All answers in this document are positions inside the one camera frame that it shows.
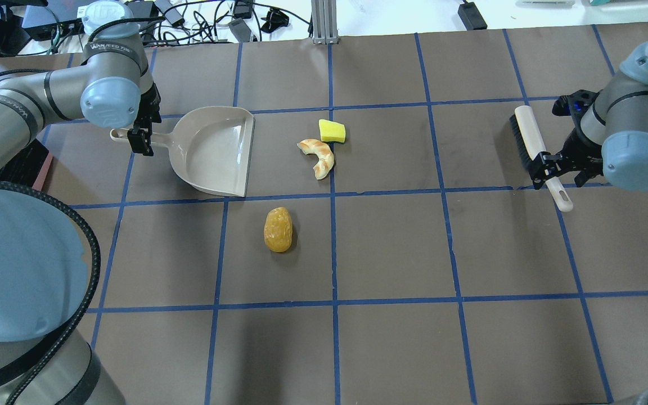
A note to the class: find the aluminium frame post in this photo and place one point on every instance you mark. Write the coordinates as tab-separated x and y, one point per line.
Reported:
324	22

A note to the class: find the white hand brush black bristles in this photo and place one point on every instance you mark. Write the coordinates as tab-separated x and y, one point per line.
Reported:
529	141

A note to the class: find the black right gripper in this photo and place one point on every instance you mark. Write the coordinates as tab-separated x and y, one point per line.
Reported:
576	151

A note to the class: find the yellow potato toy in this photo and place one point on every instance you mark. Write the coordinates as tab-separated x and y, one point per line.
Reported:
278	230

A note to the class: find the beige plastic dustpan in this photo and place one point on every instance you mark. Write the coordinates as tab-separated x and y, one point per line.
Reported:
209	148

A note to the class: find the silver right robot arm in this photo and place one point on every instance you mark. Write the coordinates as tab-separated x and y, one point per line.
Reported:
610	133

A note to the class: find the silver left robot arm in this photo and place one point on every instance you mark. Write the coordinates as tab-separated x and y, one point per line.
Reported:
50	258

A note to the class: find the yellow green sponge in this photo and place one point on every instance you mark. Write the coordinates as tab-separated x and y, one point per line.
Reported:
330	131

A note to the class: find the croissant bread toy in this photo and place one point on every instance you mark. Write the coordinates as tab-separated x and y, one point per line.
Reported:
325	156

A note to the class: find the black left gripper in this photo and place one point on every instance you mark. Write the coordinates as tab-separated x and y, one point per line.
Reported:
148	114

